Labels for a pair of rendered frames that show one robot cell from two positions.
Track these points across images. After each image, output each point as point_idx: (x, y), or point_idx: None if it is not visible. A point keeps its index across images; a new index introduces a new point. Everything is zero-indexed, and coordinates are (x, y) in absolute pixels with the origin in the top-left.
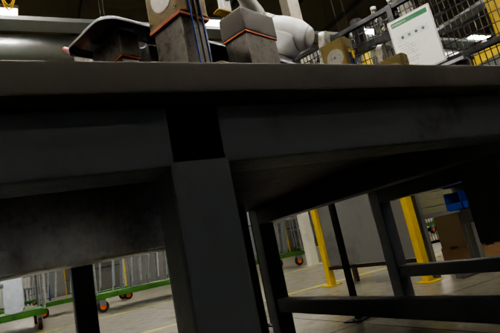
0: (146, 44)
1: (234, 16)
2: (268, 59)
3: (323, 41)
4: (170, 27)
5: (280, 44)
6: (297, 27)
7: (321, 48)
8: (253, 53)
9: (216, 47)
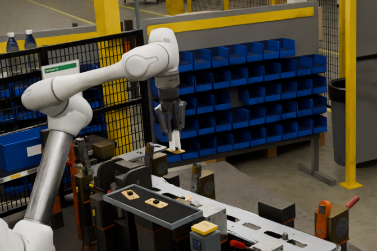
0: (287, 239)
1: (291, 208)
2: None
3: (201, 172)
4: (341, 246)
5: (78, 127)
6: (90, 110)
7: (202, 179)
8: None
9: (262, 219)
